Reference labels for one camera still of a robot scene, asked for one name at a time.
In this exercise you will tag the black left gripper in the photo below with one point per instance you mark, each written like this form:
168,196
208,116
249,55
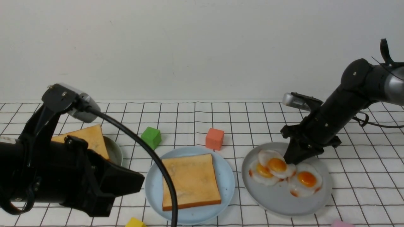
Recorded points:
99,181

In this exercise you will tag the fried egg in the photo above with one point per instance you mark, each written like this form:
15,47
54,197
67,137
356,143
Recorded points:
305,182
273,162
261,175

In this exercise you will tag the white checkered tablecloth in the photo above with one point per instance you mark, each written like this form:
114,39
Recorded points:
367,168

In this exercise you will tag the orange-red cube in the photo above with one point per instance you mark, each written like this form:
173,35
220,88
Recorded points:
214,139

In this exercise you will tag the pink block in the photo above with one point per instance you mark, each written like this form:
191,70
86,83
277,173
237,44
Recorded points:
339,223

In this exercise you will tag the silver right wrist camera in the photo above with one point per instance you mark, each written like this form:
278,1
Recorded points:
295,102

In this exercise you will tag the light green plate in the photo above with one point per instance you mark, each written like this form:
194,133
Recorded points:
114,151

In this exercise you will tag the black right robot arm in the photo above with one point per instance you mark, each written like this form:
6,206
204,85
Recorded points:
362,85

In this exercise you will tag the yellow cube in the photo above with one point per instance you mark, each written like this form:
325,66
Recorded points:
133,222

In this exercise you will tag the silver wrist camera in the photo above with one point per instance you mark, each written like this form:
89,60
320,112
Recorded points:
62,98
295,102

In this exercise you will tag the green cube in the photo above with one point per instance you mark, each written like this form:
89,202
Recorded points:
152,137

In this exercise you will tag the grey plate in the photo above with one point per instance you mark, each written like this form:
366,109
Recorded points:
278,198

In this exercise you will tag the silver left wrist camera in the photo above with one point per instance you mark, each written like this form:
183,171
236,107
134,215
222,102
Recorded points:
62,98

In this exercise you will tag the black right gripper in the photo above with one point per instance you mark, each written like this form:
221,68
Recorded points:
315,131

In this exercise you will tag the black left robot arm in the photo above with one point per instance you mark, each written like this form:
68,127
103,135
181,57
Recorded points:
68,174

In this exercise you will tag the toast slice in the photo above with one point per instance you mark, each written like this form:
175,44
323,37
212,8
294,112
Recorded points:
93,135
194,180

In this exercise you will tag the light blue plate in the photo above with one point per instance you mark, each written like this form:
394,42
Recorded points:
191,216

